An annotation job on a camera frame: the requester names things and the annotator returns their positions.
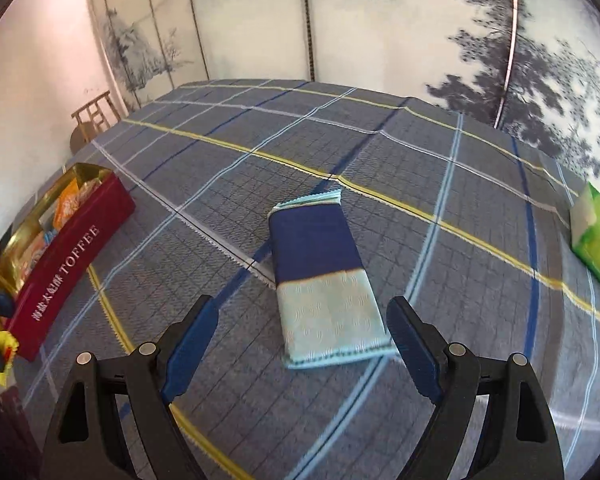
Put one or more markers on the orange snack bag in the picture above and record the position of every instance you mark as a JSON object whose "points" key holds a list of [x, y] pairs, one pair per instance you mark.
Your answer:
{"points": [[66, 205]]}

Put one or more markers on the orange cracker packet clear wrap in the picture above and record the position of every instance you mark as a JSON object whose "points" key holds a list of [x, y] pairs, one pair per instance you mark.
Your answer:
{"points": [[30, 256]]}

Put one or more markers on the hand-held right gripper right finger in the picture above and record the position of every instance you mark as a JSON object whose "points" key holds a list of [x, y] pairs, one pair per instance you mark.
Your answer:
{"points": [[416, 355]]}

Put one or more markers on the green snack packet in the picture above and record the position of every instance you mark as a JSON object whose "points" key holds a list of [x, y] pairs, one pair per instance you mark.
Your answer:
{"points": [[597, 240]]}

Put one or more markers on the light wooden chair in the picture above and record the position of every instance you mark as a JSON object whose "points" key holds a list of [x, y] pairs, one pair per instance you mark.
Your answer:
{"points": [[95, 115]]}

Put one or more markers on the painted folding screen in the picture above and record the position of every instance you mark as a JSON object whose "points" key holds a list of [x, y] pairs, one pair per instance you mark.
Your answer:
{"points": [[380, 25]]}

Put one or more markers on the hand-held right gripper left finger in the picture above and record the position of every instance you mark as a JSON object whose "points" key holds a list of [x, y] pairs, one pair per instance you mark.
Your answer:
{"points": [[190, 350]]}

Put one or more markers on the red tin box gold inside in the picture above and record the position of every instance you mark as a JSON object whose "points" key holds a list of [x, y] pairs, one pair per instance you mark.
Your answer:
{"points": [[65, 280]]}

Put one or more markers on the grey plaid tablecloth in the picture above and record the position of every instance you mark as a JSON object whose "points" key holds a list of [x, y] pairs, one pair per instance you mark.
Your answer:
{"points": [[405, 185]]}

